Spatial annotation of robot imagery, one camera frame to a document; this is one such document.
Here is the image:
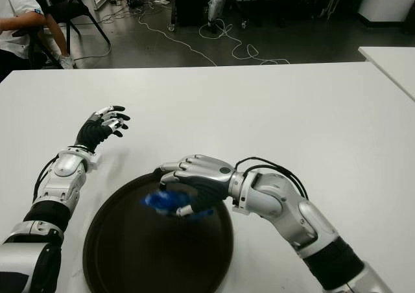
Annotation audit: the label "right robot hand black silver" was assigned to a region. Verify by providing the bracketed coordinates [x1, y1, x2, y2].
[155, 154, 236, 217]

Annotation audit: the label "left robot hand black silver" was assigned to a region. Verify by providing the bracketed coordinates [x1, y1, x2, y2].
[73, 105, 131, 154]

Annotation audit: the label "blue Oreo cookie pack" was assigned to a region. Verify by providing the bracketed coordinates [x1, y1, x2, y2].
[139, 191, 215, 221]

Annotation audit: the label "dark brown round tray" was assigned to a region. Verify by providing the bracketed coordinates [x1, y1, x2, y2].
[82, 171, 234, 293]

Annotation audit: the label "black folding chair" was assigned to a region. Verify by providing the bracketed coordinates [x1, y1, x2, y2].
[32, 0, 111, 69]

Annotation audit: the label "seated person white shirt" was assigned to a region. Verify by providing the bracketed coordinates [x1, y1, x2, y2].
[0, 0, 77, 82]

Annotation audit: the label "black cabinet on casters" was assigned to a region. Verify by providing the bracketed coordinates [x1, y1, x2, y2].
[167, 0, 208, 31]

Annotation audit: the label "silver humanoid robot leg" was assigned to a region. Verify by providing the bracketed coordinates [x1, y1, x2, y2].
[207, 0, 231, 31]

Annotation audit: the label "white side table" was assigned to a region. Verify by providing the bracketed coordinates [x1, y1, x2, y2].
[358, 45, 415, 101]

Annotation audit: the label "white curved panel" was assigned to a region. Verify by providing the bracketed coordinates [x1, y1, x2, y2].
[358, 0, 415, 23]

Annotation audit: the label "black cables of right arm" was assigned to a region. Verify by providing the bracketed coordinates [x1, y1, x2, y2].
[235, 157, 309, 200]

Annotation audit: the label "black cables of arm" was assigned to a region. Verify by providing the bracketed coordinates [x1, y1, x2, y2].
[235, 157, 309, 200]
[33, 155, 61, 205]

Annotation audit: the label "black cables of left arm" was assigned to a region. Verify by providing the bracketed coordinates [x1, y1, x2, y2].
[33, 155, 61, 205]

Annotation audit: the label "white cable on floor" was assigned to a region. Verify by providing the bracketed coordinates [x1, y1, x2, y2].
[134, 7, 291, 66]

